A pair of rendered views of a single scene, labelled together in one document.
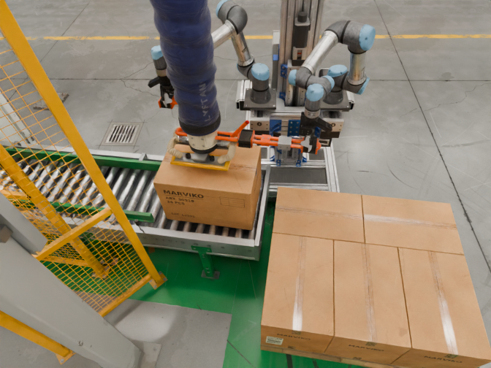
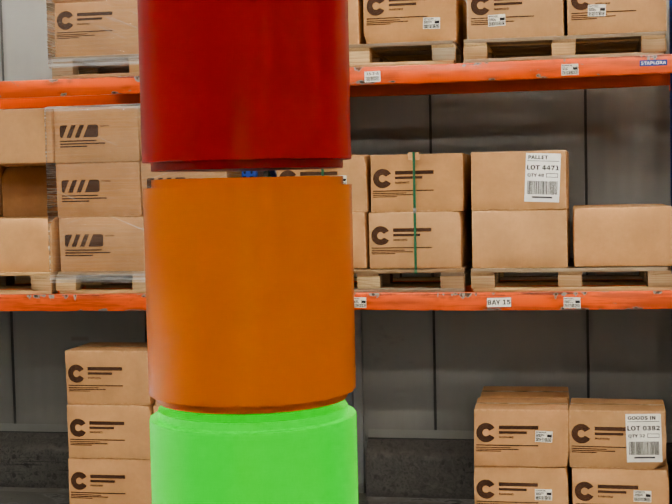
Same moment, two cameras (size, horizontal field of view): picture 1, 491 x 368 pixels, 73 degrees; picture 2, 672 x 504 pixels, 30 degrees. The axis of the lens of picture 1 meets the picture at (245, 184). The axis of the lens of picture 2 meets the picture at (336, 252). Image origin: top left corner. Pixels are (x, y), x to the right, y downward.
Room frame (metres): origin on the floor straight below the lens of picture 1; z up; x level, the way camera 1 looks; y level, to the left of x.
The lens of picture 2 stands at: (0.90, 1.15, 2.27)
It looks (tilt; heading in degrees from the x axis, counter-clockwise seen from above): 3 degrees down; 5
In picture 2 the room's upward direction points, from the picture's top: 1 degrees counter-clockwise
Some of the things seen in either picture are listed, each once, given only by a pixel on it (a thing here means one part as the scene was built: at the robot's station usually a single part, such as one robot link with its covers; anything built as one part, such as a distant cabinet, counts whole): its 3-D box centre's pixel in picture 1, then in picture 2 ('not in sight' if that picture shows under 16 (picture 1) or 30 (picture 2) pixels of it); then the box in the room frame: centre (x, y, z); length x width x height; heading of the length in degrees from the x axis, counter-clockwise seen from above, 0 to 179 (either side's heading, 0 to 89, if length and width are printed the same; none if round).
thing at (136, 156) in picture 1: (126, 162); not in sight; (1.91, 0.96, 0.50); 2.31 x 0.05 x 0.19; 78
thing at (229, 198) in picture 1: (212, 183); not in sight; (1.43, 0.22, 0.75); 0.60 x 0.40 x 0.40; 77
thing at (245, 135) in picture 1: (245, 138); not in sight; (1.36, -0.02, 1.20); 0.10 x 0.08 x 0.06; 167
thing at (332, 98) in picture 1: (332, 91); not in sight; (1.90, -0.63, 1.09); 0.15 x 0.15 x 0.10
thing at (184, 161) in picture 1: (200, 158); not in sight; (1.33, 0.25, 1.10); 0.34 x 0.10 x 0.05; 77
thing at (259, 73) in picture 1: (259, 76); not in sight; (1.95, -0.14, 1.20); 0.13 x 0.12 x 0.14; 33
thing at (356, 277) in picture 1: (359, 271); not in sight; (0.93, -0.73, 0.34); 1.20 x 1.00 x 0.40; 78
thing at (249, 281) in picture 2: not in sight; (250, 288); (1.20, 1.20, 2.24); 0.05 x 0.05 x 0.05
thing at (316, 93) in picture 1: (314, 97); not in sight; (1.30, -0.35, 1.50); 0.09 x 0.08 x 0.11; 143
